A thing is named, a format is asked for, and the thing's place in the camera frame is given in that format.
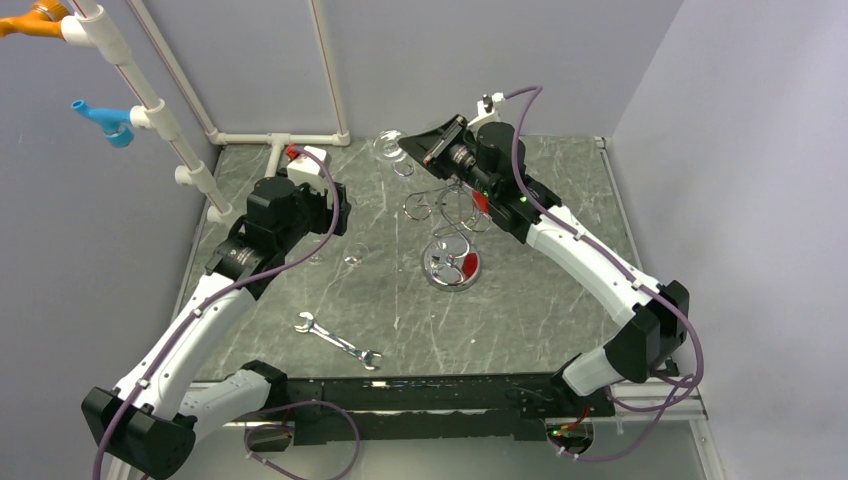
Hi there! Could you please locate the white PVC pipe frame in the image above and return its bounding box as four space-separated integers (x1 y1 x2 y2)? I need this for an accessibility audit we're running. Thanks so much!
60 0 352 223

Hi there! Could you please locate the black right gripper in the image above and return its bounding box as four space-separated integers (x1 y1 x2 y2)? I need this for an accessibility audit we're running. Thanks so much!
397 115 497 200

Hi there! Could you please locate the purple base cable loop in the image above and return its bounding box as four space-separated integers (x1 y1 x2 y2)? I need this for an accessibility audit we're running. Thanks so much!
243 397 364 480

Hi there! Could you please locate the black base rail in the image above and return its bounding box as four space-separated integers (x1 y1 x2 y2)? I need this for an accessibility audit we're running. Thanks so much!
243 360 615 446

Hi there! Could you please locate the silver double open wrench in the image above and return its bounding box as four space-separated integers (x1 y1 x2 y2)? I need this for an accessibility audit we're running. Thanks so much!
294 312 383 371

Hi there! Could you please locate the clear wine glass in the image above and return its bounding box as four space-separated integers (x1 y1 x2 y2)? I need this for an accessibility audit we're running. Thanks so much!
371 129 415 180
307 246 327 265
342 242 370 267

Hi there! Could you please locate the blue pipe fitting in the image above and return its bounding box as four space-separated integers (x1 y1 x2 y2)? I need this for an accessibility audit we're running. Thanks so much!
71 99 134 148

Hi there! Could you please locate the red plastic wine glass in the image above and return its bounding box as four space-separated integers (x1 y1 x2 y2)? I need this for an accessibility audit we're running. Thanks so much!
471 191 490 217

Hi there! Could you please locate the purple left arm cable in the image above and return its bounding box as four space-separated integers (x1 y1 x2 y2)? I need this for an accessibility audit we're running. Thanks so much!
91 146 342 480

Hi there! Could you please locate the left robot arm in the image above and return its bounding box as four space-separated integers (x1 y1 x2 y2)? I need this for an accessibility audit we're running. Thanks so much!
81 176 351 479

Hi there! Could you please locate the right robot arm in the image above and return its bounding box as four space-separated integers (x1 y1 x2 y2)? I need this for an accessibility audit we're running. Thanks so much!
398 115 690 415

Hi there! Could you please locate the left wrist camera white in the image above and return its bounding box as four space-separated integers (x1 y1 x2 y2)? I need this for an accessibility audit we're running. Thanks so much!
284 145 332 194

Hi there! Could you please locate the chrome wine glass rack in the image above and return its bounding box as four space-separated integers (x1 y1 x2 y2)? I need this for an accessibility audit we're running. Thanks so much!
402 182 493 293

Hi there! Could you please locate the orange pipe fitting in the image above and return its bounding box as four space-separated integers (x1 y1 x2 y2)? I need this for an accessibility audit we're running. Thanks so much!
1 0 70 39

